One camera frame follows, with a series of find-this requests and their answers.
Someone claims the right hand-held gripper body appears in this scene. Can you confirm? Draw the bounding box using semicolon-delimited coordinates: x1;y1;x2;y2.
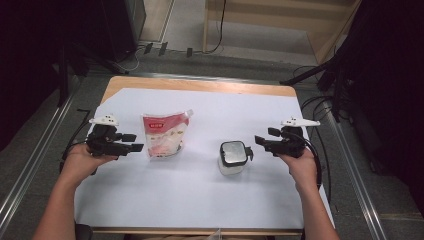
265;116;322;159

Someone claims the white pouch with red label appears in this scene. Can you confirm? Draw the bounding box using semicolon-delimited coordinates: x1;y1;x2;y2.
141;108;195;161

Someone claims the person's left hand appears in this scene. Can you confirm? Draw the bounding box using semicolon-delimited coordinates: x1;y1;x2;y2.
59;142;118;188

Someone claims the black hanging cable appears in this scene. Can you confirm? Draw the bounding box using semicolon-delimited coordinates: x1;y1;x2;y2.
202;0;228;55

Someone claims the black upright stand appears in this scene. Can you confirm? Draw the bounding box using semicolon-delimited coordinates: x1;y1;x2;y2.
55;43;88;108

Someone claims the wooden shelf frame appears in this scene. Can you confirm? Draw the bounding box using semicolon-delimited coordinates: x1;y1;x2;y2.
202;0;363;66

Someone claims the black cabinet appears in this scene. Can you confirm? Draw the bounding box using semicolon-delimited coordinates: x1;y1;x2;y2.
99;0;148;65

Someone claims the black curtain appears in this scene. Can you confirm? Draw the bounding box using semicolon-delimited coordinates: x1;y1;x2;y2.
0;0;105;152
332;0;424;216

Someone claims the hand-held gripper cable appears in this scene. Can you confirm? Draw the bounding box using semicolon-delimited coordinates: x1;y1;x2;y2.
289;130;324;192
59;109;98;176

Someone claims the right hand-held gripper cable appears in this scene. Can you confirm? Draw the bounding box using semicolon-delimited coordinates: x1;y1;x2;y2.
289;130;324;192

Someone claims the wooden table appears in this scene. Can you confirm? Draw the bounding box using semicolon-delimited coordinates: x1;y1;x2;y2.
91;75;336;237

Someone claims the white floor cable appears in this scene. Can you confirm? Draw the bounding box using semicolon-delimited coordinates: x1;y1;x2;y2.
115;45;142;73

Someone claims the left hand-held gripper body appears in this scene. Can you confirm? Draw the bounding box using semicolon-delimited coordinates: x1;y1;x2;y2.
85;113;132;158

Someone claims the black floor cable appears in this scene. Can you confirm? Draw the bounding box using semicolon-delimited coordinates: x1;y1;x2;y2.
292;64;335;205

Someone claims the black tripod stand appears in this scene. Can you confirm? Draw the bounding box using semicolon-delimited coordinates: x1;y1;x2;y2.
279;53;355;123

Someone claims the person's right hand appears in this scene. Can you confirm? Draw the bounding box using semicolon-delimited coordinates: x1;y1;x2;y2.
277;147;320;192

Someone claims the left hand-held gripper cable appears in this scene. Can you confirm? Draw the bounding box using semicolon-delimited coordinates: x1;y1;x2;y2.
59;109;98;176

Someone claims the metal floor rail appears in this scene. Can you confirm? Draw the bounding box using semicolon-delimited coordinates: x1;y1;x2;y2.
323;108;388;240
89;70;285;85
0;74;84;235

